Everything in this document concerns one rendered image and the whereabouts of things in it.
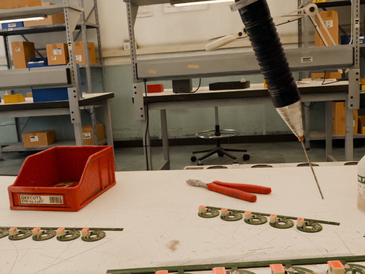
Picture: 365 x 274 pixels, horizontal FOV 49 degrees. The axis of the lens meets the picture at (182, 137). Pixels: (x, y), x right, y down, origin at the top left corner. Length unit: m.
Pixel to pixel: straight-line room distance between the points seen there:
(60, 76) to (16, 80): 0.31
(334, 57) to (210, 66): 0.72
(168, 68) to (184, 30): 2.18
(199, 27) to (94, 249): 4.29
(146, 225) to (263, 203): 0.14
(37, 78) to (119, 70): 2.12
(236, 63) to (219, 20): 2.19
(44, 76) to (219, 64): 1.13
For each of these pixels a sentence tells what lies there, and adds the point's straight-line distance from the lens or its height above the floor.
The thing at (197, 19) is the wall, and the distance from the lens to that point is 4.63.
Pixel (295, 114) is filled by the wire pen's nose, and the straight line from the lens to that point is 0.16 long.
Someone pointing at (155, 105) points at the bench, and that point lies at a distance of 2.59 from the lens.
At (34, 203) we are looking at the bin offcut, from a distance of 0.54.
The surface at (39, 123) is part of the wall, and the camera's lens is 5.26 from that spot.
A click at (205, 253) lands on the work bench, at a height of 0.75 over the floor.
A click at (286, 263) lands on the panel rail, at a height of 0.81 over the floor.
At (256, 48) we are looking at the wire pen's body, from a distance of 0.16.
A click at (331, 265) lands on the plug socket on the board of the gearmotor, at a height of 0.82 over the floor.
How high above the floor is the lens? 0.92
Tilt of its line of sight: 10 degrees down
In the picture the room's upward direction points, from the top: 4 degrees counter-clockwise
